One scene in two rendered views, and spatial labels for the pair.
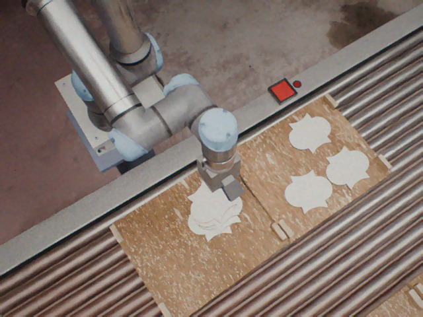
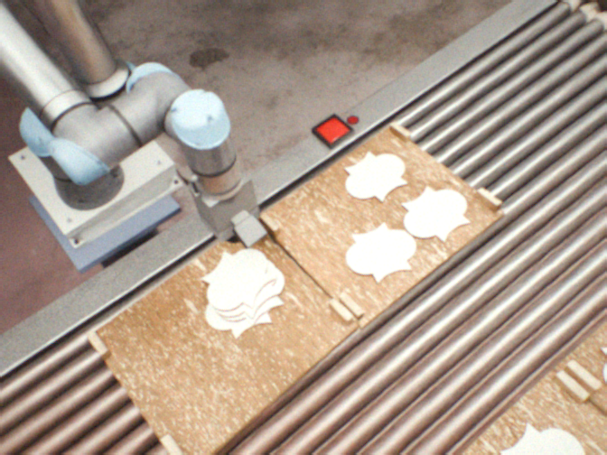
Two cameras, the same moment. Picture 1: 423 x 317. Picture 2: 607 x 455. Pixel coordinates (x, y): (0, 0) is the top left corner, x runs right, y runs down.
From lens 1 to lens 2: 0.31 m
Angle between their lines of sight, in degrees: 13
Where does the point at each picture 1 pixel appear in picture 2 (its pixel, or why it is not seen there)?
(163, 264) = (170, 380)
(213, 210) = (241, 291)
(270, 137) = (320, 190)
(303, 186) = (372, 246)
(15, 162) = not seen: outside the picture
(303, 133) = (366, 178)
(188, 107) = (157, 98)
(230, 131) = (212, 114)
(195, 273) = (219, 386)
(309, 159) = (378, 210)
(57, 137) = (40, 277)
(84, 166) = not seen: hidden behind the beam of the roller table
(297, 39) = not seen: hidden behind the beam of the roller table
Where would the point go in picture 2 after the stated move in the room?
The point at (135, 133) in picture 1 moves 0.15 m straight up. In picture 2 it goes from (83, 137) to (32, 49)
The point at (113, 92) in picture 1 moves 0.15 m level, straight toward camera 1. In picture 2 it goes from (48, 86) to (86, 153)
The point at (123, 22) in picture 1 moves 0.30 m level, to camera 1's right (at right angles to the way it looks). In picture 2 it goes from (79, 32) to (244, 20)
